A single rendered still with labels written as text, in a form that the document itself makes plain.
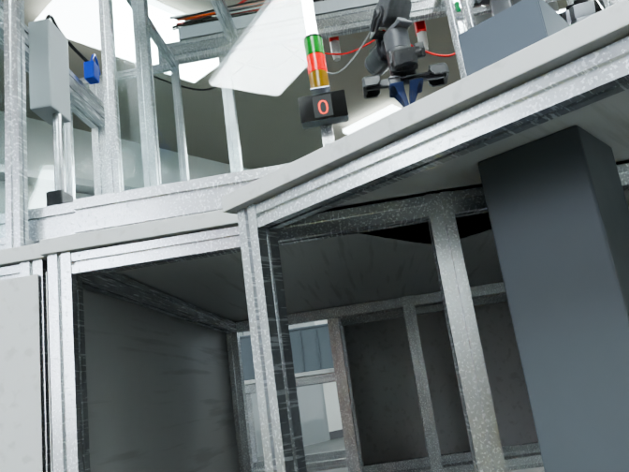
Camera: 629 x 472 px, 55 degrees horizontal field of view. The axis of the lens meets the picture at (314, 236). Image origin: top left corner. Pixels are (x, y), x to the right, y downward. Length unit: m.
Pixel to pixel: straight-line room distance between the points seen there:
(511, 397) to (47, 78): 2.20
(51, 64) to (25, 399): 1.13
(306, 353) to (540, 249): 2.35
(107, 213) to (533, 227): 0.82
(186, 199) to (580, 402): 0.79
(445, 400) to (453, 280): 1.76
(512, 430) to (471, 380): 1.81
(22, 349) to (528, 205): 0.92
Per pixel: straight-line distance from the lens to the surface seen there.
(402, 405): 2.81
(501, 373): 2.86
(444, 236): 1.10
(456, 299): 1.08
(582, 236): 0.92
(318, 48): 1.65
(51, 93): 2.01
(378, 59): 1.45
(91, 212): 1.31
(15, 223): 1.35
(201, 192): 1.24
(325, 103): 1.57
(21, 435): 1.25
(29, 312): 1.26
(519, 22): 1.06
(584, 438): 0.94
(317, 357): 3.18
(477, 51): 1.07
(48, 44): 2.09
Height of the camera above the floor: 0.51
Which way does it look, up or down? 14 degrees up
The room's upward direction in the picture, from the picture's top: 8 degrees counter-clockwise
